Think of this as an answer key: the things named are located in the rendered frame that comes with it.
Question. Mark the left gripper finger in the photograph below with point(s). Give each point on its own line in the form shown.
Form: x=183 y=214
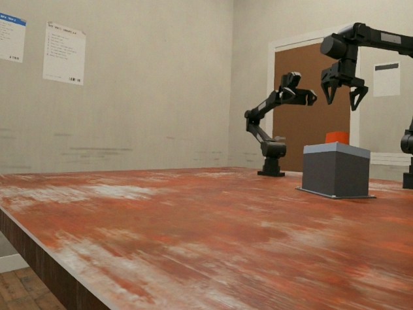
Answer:
x=333 y=83
x=361 y=92

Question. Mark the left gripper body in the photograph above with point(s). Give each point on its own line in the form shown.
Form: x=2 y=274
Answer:
x=346 y=75

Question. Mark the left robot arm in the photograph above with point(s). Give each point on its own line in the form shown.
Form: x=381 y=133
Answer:
x=358 y=34

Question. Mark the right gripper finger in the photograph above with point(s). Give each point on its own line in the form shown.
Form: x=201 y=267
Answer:
x=285 y=93
x=310 y=97

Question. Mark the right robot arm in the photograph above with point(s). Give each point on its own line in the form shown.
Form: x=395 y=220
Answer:
x=271 y=149

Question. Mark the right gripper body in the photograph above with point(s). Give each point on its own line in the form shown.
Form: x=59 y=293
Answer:
x=300 y=97

